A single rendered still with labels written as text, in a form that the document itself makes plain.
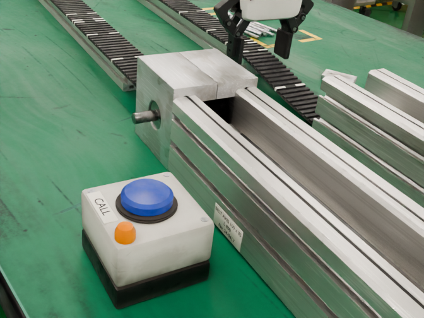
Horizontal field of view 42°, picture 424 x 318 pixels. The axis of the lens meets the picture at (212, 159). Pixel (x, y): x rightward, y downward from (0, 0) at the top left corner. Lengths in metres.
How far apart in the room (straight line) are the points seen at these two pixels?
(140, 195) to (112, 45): 0.43
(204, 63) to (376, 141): 0.20
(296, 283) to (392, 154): 0.21
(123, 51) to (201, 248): 0.43
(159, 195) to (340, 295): 0.15
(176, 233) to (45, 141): 0.27
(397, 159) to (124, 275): 0.31
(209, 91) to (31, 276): 0.25
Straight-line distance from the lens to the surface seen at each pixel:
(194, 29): 0.95
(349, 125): 0.62
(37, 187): 0.56
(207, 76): 0.57
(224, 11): 0.77
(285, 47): 0.84
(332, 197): 0.48
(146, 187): 0.42
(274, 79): 0.78
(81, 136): 0.64
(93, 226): 0.43
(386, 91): 0.68
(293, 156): 0.51
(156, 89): 0.57
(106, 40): 0.84
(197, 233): 0.41
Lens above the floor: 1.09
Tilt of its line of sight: 31 degrees down
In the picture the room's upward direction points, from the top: 7 degrees clockwise
